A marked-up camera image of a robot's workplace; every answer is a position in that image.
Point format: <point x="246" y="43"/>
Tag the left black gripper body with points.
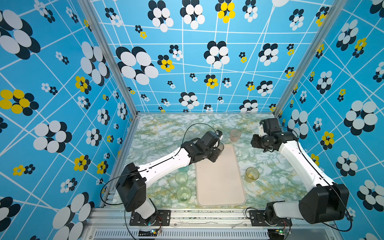
<point x="213" y="154"/>

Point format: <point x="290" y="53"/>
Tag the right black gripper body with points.
<point x="260" y="142"/>

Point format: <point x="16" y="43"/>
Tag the light green textured cup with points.
<point x="181" y="178"/>
<point x="184" y="194"/>

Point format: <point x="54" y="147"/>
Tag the amber yellow cup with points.
<point x="251" y="174"/>

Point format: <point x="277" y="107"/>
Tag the light green textured cup front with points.
<point x="184" y="194"/>

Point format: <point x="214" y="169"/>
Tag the grey smoky cup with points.
<point x="220" y="147"/>

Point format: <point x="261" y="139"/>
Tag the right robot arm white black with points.
<point x="325" y="200"/>

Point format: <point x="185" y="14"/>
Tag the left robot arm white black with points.
<point x="133" y="183"/>

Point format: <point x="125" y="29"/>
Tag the pink rectangular tray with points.
<point x="220" y="183"/>

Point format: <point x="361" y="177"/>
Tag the tall teal cup front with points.
<point x="184" y="169"/>

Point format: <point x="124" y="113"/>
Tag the pink textured cup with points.
<point x="235" y="135"/>

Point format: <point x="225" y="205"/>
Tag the right green circuit board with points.
<point x="276" y="234"/>

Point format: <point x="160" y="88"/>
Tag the green circuit board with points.
<point x="276" y="234"/>
<point x="149" y="233"/>

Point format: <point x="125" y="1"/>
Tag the left green circuit board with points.
<point x="149" y="233"/>

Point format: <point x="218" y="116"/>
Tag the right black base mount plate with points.
<point x="258" y="219"/>

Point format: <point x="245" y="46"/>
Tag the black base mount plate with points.
<point x="159" y="218"/>
<point x="258" y="219"/>

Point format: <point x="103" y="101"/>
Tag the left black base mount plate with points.
<point x="159" y="218"/>

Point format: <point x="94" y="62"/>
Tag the aluminium front rail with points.
<point x="200" y="224"/>

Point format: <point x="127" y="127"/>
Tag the right aluminium corner post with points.
<point x="320" y="36"/>

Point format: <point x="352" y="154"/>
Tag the aluminium corner post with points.
<point x="102" y="41"/>
<point x="320" y="36"/>

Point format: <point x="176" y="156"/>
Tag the left aluminium corner post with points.
<point x="102" y="41"/>

